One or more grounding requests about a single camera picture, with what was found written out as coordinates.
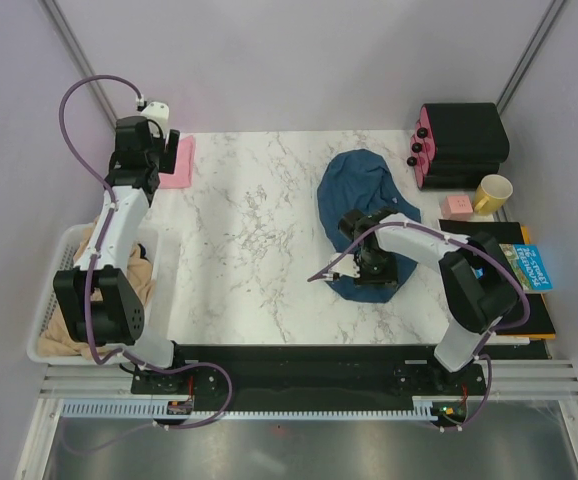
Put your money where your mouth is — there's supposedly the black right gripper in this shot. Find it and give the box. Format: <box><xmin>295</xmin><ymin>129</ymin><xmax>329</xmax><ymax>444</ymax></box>
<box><xmin>352</xmin><ymin>249</ymin><xmax>398</xmax><ymax>292</ymax></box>

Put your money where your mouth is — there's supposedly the blue t-shirt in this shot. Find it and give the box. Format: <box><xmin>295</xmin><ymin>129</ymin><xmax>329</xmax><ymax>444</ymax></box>
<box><xmin>317</xmin><ymin>149</ymin><xmax>421</xmax><ymax>304</ymax></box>

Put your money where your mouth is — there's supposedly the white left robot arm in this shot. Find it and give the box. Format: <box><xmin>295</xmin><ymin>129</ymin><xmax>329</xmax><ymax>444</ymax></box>
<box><xmin>53</xmin><ymin>103</ymin><xmax>189</xmax><ymax>393</ymax></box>

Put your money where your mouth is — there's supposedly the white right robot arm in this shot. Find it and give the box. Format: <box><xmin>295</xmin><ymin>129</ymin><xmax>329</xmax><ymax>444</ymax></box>
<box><xmin>331</xmin><ymin>208</ymin><xmax>530</xmax><ymax>394</ymax></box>

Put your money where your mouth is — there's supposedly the pink folded t-shirt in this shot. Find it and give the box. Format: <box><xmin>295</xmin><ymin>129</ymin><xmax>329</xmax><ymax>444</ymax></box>
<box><xmin>159</xmin><ymin>135</ymin><xmax>196</xmax><ymax>190</ymax></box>

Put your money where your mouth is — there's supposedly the pink power socket cube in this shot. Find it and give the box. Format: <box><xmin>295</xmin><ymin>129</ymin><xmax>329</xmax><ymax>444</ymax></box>
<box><xmin>441</xmin><ymin>194</ymin><xmax>474</xmax><ymax>221</ymax></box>

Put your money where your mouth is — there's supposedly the yellow mug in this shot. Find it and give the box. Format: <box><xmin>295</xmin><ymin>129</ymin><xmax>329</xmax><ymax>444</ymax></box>
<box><xmin>472</xmin><ymin>174</ymin><xmax>514</xmax><ymax>216</ymax></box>

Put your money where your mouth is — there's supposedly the black pink drawer organizer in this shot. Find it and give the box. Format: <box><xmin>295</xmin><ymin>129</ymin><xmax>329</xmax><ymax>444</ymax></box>
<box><xmin>406</xmin><ymin>102</ymin><xmax>510</xmax><ymax>190</ymax></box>

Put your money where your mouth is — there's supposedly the blue illustrated book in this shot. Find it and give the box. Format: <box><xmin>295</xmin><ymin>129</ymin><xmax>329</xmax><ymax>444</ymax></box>
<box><xmin>500</xmin><ymin>244</ymin><xmax>553</xmax><ymax>294</ymax></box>

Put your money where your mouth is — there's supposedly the beige t-shirt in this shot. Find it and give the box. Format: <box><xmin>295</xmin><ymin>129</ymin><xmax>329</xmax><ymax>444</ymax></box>
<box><xmin>36</xmin><ymin>227</ymin><xmax>157</xmax><ymax>357</ymax></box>

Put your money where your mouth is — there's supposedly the white plastic basket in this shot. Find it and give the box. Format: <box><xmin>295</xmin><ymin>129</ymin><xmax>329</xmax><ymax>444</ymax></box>
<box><xmin>26</xmin><ymin>224</ymin><xmax>163</xmax><ymax>366</ymax></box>

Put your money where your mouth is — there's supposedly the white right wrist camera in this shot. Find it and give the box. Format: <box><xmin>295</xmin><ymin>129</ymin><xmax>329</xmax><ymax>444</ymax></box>
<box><xmin>324</xmin><ymin>254</ymin><xmax>361</xmax><ymax>281</ymax></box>

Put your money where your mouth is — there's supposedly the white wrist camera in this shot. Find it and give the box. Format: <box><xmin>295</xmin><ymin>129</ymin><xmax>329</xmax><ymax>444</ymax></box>
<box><xmin>140</xmin><ymin>101</ymin><xmax>170</xmax><ymax>135</ymax></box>
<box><xmin>324</xmin><ymin>254</ymin><xmax>361</xmax><ymax>281</ymax></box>

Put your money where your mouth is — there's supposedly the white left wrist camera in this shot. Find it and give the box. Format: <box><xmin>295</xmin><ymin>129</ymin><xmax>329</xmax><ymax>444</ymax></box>
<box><xmin>140</xmin><ymin>101</ymin><xmax>170</xmax><ymax>135</ymax></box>

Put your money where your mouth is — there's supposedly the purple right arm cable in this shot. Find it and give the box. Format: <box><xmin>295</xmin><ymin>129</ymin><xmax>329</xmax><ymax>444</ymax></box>
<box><xmin>307</xmin><ymin>222</ymin><xmax>530</xmax><ymax>433</ymax></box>

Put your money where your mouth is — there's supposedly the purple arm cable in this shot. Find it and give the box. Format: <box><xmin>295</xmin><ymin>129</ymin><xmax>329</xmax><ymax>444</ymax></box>
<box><xmin>307</xmin><ymin>222</ymin><xmax>530</xmax><ymax>433</ymax></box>
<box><xmin>58</xmin><ymin>74</ymin><xmax>235</xmax><ymax>454</ymax></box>

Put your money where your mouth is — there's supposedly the aluminium frame rail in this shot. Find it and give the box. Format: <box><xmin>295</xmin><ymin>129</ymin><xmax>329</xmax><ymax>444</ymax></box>
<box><xmin>496</xmin><ymin>0</ymin><xmax>569</xmax><ymax>115</ymax></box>
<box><xmin>38</xmin><ymin>0</ymin><xmax>117</xmax><ymax>130</ymax></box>

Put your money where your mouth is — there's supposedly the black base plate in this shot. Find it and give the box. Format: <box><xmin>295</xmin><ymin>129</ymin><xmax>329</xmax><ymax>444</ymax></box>
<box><xmin>131</xmin><ymin>345</ymin><xmax>485</xmax><ymax>410</ymax></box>

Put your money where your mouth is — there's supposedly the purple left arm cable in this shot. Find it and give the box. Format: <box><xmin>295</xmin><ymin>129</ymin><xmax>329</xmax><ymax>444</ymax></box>
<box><xmin>58</xmin><ymin>74</ymin><xmax>235</xmax><ymax>454</ymax></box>

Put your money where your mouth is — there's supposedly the white slotted cable duct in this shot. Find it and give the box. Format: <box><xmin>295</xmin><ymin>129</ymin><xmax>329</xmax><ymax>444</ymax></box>
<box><xmin>60</xmin><ymin>397</ymin><xmax>439</xmax><ymax>422</ymax></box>

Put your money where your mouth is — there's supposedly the aluminium frame rail right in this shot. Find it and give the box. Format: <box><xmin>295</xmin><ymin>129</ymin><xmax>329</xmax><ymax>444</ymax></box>
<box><xmin>496</xmin><ymin>0</ymin><xmax>569</xmax><ymax>115</ymax></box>

